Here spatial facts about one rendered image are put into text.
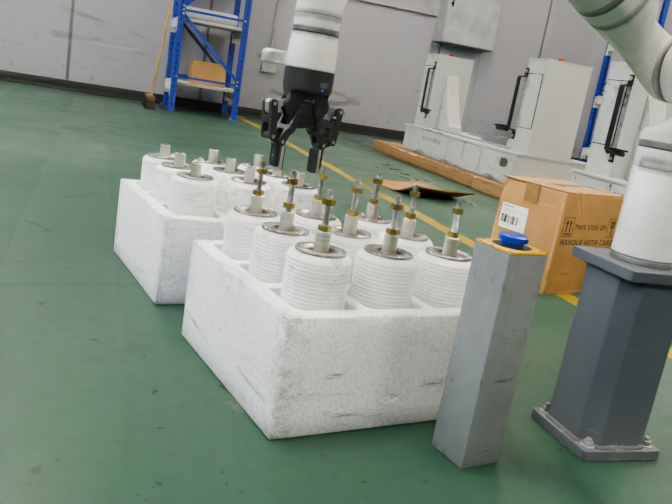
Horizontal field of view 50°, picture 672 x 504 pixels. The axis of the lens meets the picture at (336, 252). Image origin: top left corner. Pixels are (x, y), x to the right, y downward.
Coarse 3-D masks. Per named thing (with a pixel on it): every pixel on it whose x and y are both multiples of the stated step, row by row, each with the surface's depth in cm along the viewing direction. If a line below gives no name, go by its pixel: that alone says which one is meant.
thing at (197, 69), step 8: (192, 64) 641; (200, 64) 639; (208, 64) 642; (216, 64) 644; (192, 72) 639; (200, 72) 641; (208, 72) 643; (216, 72) 646; (224, 72) 648; (192, 80) 641; (216, 80) 648; (224, 80) 650
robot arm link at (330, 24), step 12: (300, 0) 103; (312, 0) 102; (324, 0) 102; (336, 0) 103; (300, 12) 103; (312, 12) 102; (324, 12) 102; (336, 12) 103; (300, 24) 103; (312, 24) 103; (324, 24) 103; (336, 24) 104; (336, 36) 105
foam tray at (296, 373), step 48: (192, 288) 126; (240, 288) 108; (192, 336) 125; (240, 336) 108; (288, 336) 95; (336, 336) 99; (384, 336) 103; (432, 336) 108; (240, 384) 107; (288, 384) 97; (336, 384) 102; (384, 384) 106; (432, 384) 111; (288, 432) 100
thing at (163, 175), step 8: (160, 168) 155; (168, 168) 154; (160, 176) 155; (168, 176) 154; (160, 184) 155; (168, 184) 154; (160, 192) 155; (168, 192) 154; (160, 200) 155; (168, 200) 155
